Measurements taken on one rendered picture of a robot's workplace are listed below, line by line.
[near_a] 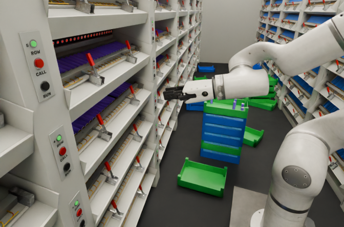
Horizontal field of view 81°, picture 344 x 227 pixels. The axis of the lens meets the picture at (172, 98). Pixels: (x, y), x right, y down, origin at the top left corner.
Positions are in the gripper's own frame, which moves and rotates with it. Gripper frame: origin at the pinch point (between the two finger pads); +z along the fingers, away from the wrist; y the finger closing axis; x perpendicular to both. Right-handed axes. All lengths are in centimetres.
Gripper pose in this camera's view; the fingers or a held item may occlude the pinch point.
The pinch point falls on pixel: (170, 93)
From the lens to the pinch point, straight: 71.4
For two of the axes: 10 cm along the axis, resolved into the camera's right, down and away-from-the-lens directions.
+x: -2.0, -9.1, -3.6
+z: -9.6, 1.1, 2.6
